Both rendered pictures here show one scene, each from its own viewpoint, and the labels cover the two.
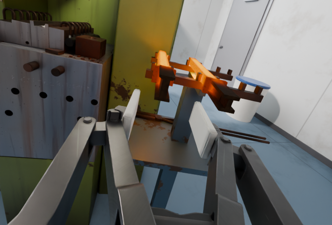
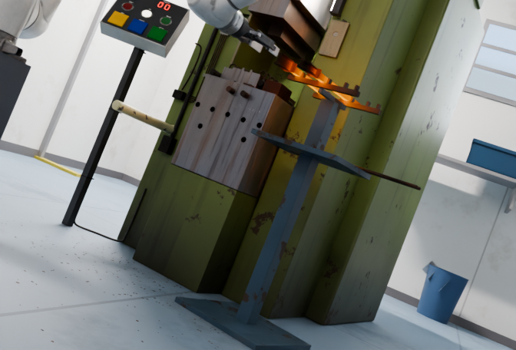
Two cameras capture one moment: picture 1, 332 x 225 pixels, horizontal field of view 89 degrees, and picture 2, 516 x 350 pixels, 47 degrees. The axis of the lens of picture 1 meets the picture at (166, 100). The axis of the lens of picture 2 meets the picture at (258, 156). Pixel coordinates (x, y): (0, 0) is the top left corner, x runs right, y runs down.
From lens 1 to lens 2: 2.06 m
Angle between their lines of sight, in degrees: 48
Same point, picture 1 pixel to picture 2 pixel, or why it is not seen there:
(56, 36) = (254, 77)
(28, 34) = (238, 76)
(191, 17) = not seen: outside the picture
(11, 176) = (170, 188)
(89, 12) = (298, 90)
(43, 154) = (203, 170)
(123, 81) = (296, 134)
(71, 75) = (252, 100)
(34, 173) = (186, 190)
